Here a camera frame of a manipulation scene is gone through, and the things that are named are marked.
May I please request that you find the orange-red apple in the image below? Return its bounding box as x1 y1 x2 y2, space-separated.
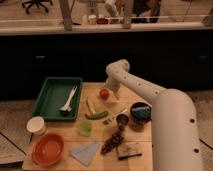
99 89 110 100

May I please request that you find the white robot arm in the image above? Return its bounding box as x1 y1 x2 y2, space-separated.
105 59 204 171

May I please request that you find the metal measuring cup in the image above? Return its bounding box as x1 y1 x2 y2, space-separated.
113 108 129 127

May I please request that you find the green plastic cup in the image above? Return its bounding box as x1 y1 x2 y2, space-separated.
78 120 92 136

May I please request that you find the white paper cup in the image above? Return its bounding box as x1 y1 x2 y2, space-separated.
26 116 46 135

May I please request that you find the yellow banana toy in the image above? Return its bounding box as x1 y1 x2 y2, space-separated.
86 97 96 115

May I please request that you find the black bowl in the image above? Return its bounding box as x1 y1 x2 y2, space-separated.
130 102 151 124

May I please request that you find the blue sponge in bowl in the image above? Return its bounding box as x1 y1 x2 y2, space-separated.
132 107 150 120

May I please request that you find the white plastic utensil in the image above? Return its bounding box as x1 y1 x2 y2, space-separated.
60 86 77 112

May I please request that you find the green plastic tray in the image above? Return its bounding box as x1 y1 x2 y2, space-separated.
32 77 83 122

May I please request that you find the tan and black sponge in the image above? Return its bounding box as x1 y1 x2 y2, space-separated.
116 142 142 160

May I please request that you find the blue-grey folded cloth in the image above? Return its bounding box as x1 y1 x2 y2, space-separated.
69 141 99 166

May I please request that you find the orange plastic bowl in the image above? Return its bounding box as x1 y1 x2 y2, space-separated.
32 133 64 167

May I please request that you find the black office chair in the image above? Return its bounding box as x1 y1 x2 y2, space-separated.
22 0 53 14

